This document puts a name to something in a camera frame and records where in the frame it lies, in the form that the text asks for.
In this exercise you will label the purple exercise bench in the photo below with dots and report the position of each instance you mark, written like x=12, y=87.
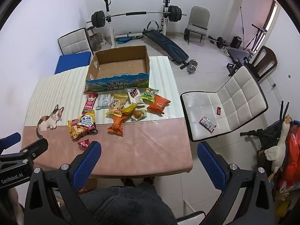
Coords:
x=239, y=54

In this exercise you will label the yellow black noodle packet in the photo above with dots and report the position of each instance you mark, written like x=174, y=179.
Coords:
x=82, y=125

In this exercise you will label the black scooter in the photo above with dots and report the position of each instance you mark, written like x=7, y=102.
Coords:
x=264, y=133

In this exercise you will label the clear braised egg packet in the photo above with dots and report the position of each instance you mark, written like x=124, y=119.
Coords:
x=138, y=114

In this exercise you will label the long red snack packet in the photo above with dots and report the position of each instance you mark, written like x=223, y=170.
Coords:
x=89, y=103

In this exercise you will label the person's dark fleece clothing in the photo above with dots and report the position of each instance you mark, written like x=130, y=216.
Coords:
x=126, y=206

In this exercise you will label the grey chair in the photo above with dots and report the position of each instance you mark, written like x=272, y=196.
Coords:
x=198, y=21

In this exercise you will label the small barbell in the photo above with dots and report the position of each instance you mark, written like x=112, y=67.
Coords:
x=219, y=41

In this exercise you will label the blue cushion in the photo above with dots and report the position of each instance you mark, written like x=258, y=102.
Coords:
x=72, y=62

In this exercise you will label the green snack packet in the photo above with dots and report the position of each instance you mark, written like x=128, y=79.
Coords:
x=150, y=95

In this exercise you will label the large white padded chair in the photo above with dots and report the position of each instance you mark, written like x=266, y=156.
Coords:
x=234, y=98

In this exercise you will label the black folding stand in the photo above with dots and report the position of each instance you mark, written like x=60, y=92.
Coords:
x=255, y=32

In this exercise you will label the white barbell rack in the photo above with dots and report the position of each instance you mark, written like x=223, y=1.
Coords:
x=110, y=25

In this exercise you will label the orange chip packet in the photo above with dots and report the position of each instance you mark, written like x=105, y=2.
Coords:
x=158, y=104

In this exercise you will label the cat print table mat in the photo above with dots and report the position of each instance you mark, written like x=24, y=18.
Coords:
x=140, y=150

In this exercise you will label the black bin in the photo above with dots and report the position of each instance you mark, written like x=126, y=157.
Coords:
x=236, y=42

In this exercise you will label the printed cardboard box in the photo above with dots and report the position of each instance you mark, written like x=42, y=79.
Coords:
x=117, y=85

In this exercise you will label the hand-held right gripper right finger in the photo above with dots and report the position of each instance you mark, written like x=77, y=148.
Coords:
x=211, y=165

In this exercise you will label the small red box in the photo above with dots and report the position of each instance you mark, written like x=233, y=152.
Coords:
x=218, y=110

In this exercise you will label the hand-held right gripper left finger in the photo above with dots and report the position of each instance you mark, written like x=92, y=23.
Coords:
x=87, y=163

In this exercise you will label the clear water jug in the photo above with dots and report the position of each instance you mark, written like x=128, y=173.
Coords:
x=96, y=39

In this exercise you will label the small red chocolate packet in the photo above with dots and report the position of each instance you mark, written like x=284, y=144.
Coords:
x=84, y=143

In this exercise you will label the yellow bread snack packet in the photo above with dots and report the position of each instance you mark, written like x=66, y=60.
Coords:
x=116, y=104

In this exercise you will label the red plastic bag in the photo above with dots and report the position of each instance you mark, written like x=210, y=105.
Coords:
x=291, y=159

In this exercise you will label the white sausage packet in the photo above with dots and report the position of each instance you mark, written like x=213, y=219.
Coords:
x=134, y=96

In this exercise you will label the red white striped packet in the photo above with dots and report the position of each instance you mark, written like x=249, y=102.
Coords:
x=207, y=123

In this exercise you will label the white shoe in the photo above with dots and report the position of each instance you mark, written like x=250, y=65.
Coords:
x=226, y=51

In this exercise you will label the chrome dumbbell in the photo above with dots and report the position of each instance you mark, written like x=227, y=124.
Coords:
x=191, y=65

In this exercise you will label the orange snack packet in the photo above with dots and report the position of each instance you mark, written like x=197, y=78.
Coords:
x=117, y=125

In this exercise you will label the black sit-up bench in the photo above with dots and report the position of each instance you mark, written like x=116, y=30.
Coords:
x=164, y=44

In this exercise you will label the white goose plush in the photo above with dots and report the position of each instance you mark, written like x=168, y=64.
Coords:
x=279, y=145

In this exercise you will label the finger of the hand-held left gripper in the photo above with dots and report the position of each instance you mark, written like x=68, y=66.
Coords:
x=10, y=139
x=37, y=147

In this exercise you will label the white snack packet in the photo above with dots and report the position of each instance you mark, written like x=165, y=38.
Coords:
x=103, y=101

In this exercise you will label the barbell with black plates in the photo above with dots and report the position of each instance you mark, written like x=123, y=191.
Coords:
x=131, y=14

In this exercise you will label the dark wooden chair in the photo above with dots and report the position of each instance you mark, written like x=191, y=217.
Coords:
x=264, y=58

